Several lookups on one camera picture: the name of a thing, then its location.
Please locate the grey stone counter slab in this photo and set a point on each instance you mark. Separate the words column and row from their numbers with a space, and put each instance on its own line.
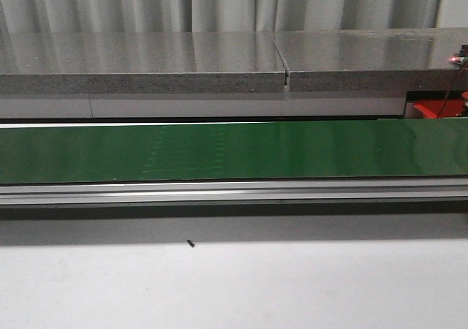
column 230, row 62

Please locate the green conveyor belt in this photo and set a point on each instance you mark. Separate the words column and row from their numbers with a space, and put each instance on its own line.
column 233, row 151

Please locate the red plate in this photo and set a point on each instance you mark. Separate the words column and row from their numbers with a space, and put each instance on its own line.
column 433, row 109

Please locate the small green circuit board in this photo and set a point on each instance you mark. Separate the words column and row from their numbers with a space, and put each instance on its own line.
column 459, row 59

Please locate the grey pleated curtain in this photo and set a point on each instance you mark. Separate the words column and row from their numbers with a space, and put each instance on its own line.
column 227, row 15

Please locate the aluminium conveyor frame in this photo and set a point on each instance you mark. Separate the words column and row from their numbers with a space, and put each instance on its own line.
column 205, row 192

